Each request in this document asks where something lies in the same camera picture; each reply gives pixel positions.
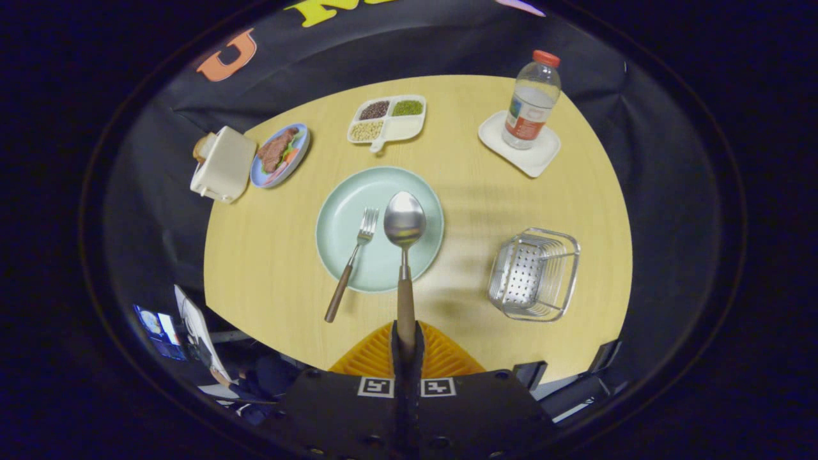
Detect green and orange vegetables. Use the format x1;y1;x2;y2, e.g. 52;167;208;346
265;130;307;183

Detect white divided dish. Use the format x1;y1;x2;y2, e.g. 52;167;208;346
347;95;427;154

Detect wooden handled metal spoon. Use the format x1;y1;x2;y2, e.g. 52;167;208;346
383;190;427;358

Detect white toaster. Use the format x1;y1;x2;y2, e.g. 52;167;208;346
190;126;257;204

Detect small blue plate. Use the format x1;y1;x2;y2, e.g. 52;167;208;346
250;123;311;189

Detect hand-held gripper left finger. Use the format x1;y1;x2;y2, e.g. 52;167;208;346
280;321;410;460

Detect lit blue screen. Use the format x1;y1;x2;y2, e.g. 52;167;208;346
133;304;187;360

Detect wooden handled metal fork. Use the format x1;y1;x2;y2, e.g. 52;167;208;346
324;206;380;323

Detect large pale green plate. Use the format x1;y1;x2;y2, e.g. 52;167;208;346
315;166;445;293

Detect brown meat slice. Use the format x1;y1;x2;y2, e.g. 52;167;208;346
258;126;300;173

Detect red capped water bottle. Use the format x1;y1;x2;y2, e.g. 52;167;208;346
502;50;562;150

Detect white square coaster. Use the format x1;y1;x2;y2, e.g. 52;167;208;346
478;110;562;178

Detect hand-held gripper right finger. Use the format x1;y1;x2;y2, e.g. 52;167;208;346
408;321;558;460

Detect metal wire basket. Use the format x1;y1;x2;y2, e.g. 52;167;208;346
488;227;581;322

